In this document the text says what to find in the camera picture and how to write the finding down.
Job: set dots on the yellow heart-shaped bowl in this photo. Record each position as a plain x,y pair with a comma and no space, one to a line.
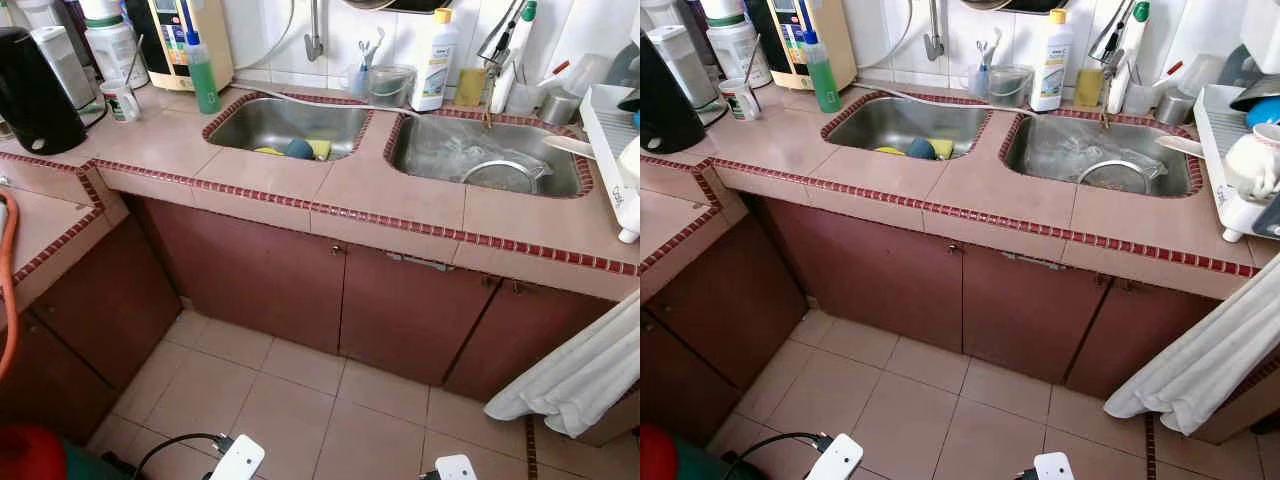
268,151
888,151

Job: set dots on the blue plastic cup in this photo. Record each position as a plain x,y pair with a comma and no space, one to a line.
920,150
298,150

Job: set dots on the chrome kitchen faucet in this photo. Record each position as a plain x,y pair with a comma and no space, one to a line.
497,45
1110,40

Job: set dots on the white ceramic teapot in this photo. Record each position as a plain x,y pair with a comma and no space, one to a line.
1255,160
630,165

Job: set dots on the white dish rack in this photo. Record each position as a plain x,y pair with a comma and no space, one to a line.
605,150
1215,130

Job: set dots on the maroon cabinet door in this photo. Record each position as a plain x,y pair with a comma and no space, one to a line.
680,405
520,335
105,300
240,270
50,385
1035,315
860,270
415,315
1130,335
720,300

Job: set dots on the stainless steel sink basin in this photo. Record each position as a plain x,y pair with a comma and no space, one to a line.
1175,172
270,120
900,120
560,175

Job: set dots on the beige wooden spatula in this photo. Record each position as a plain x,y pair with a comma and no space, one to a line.
565,146
1178,146

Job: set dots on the black electric kettle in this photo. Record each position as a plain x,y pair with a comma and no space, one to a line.
665,110
35,95

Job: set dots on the metal mesh strainer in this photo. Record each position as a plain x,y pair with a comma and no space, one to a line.
1115,178
500,178

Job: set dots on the white hanging cloth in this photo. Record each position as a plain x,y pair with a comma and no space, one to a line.
580,385
1200,370

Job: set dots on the white printed mug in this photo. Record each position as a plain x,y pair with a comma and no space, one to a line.
740,100
120,102

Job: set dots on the clear plastic container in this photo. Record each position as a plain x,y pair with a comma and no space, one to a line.
585,72
1200,72

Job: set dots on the grey water pitcher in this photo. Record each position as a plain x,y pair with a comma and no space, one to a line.
65,65
685,65

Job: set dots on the white bottle green cap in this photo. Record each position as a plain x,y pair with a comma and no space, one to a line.
1122,85
505,90

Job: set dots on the clear plastic bag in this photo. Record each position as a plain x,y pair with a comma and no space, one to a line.
450,145
1065,145

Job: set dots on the thin dark stirrer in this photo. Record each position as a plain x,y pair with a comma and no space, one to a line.
753,60
135,60

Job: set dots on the white jug green band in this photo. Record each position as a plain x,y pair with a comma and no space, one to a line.
112,50
735,45

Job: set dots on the red gas cylinder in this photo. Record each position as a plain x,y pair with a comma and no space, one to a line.
655,458
30,455

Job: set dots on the yellow sponge cloth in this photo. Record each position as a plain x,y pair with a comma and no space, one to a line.
1088,88
470,87

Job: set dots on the green dish soap bottle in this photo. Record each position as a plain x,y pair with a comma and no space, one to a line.
825,85
203,85

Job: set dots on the white detergent bottle yellow cap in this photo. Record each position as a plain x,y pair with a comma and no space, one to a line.
1050,70
433,70

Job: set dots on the beige water ionizer appliance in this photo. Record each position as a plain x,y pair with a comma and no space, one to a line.
215,40
840,40

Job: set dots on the clear plastic measuring cup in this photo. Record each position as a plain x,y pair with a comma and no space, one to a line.
392,88
1010,88

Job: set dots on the yellow dish sponge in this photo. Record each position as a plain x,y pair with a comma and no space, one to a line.
943,148
320,148

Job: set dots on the small clear plastic cup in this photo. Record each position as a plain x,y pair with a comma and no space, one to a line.
358,82
978,80

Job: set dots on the blue white toothbrush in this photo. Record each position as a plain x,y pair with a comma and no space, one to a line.
370,50
988,48

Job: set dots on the hanging metal pan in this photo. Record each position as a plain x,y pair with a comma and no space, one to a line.
400,5
1010,5

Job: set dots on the upturned steel bowl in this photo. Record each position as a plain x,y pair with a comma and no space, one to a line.
1260,90

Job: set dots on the blue bowl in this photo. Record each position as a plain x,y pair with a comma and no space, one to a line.
1265,112

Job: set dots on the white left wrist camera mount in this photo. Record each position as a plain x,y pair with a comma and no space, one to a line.
240,460
835,458

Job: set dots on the metal wall tap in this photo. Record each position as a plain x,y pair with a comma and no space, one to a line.
934,40
315,40

